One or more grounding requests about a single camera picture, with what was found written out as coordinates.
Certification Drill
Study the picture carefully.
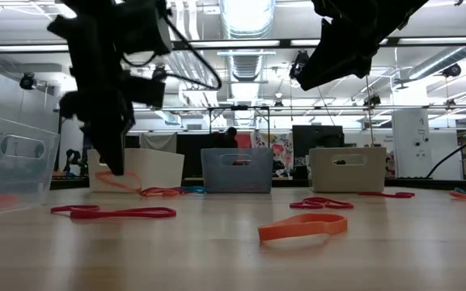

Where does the white hanging cloth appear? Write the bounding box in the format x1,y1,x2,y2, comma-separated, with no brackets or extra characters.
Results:
138,132,178,154

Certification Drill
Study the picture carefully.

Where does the white pillar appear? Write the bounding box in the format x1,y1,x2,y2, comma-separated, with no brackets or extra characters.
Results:
392,108,431,179

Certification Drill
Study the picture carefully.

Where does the thin grey vertical rod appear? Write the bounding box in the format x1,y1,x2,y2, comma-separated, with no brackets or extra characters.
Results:
364,74,375,147

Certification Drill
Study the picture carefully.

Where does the grey plastic basket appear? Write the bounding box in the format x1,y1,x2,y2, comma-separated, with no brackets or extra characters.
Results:
200,147,275,194

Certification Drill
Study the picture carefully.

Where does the black ceiling-mounted camera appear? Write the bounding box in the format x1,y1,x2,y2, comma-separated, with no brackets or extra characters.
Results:
18,71,39,91
441,62,464,79
288,49,311,81
362,94,383,108
151,65,169,83

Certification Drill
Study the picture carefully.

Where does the off-white plastic basket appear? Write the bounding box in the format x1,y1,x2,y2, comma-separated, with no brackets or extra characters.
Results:
308,145,388,194

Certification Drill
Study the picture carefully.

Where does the silver ventilation duct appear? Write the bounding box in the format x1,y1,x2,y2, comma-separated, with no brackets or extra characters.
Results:
218,0,277,84

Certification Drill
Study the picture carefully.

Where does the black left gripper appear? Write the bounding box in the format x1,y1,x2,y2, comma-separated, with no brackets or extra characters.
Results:
46,0,167,176

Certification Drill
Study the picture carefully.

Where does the black slanted cable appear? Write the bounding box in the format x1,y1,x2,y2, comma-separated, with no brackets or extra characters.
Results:
423,128,466,179

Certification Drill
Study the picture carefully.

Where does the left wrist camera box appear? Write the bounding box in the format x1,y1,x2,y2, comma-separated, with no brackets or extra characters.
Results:
113,0,174,57

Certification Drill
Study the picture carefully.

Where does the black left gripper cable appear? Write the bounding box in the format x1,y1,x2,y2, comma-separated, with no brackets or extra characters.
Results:
121,11,222,92

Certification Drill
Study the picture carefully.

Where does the black cabinet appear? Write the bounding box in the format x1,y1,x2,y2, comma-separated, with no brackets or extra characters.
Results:
291,124,345,181

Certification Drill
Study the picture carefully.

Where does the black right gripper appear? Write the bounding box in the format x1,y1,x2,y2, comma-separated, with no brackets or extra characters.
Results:
295,0,431,93

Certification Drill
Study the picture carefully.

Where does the silver round duct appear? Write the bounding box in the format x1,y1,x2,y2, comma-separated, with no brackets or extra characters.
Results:
406,44,466,82

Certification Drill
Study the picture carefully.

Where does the clear plastic basket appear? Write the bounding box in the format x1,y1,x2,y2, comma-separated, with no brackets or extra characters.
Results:
0,112,61,217

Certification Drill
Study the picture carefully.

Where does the floral cloth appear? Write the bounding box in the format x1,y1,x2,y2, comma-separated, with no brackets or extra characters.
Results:
252,132,294,179

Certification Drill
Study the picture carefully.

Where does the large red rubber band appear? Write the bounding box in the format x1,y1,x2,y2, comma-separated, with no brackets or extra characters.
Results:
49,204,178,221

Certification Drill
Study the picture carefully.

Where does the white plastic basket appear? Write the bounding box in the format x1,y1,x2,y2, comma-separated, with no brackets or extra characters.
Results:
86,147,185,193

